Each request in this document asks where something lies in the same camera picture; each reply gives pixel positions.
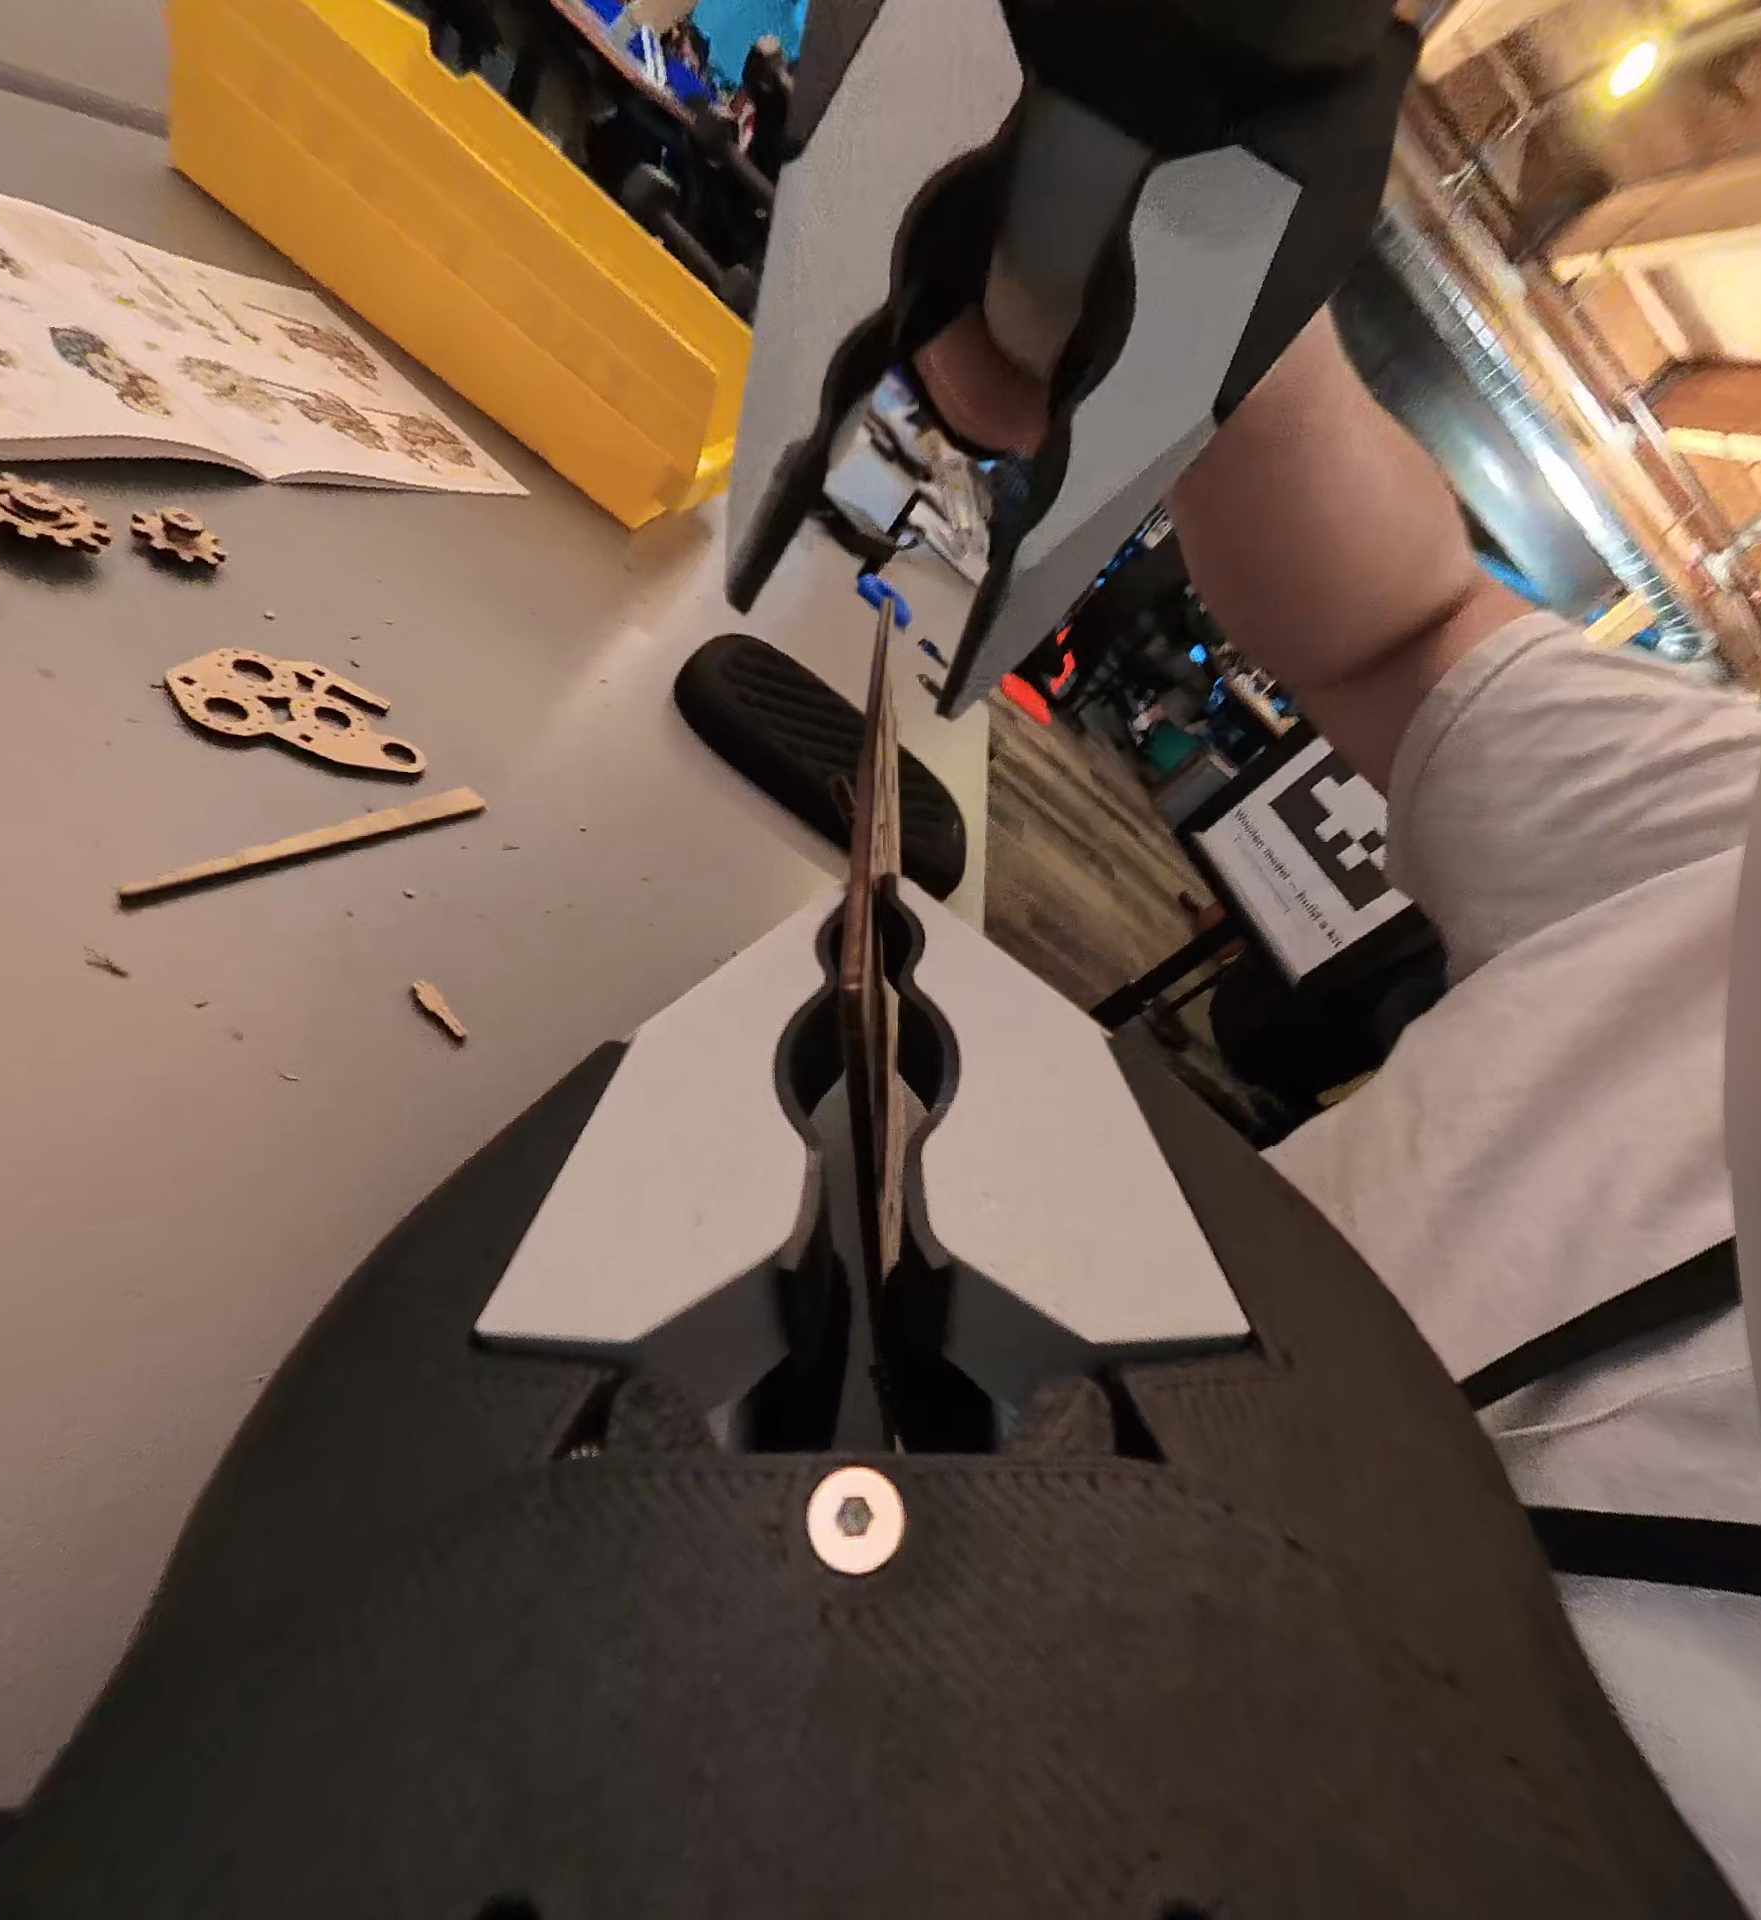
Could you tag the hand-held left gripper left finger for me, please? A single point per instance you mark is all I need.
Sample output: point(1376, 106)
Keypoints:
point(641, 1201)

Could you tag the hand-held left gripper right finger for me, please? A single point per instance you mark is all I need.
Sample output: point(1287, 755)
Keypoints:
point(1075, 1201)

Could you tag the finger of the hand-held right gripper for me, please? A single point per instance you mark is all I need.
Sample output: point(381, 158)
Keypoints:
point(866, 181)
point(1196, 301)

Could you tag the wooden model parts sheet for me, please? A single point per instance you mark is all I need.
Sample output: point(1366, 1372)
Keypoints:
point(875, 841)

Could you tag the person's right forearm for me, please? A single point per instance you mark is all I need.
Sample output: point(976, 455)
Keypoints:
point(1316, 525)

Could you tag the person's right hand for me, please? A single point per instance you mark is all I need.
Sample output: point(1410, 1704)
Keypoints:
point(977, 393)

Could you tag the small wooden peg piece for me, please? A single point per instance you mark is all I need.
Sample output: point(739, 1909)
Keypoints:
point(439, 1008)

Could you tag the white sign with tag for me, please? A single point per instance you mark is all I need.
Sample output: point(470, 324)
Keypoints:
point(1293, 892)

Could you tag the small blue object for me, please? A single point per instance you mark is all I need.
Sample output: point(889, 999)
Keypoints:
point(883, 590)

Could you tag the yellow plastic bin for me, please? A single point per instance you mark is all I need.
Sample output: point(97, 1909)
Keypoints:
point(445, 224)

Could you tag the ceiling lamp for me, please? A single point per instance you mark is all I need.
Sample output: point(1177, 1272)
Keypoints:
point(1634, 68)

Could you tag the thin wooden stick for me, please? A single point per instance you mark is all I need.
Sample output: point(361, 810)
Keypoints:
point(302, 846)

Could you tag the black ribbed oval pad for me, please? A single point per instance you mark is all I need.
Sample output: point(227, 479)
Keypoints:
point(791, 720)

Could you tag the person in white shirt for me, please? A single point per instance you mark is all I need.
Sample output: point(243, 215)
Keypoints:
point(1570, 1050)

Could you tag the wooden plate with holes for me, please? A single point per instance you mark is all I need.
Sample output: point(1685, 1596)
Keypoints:
point(220, 699)

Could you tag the small wooden gear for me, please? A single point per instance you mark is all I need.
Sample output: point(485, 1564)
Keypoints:
point(178, 536)

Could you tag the instruction booklet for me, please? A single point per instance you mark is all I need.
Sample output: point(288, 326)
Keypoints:
point(70, 344)

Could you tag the large wooden gear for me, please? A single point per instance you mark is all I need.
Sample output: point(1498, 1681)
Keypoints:
point(33, 510)

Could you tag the silver ventilation duct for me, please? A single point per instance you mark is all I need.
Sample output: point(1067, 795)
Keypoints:
point(1480, 450)

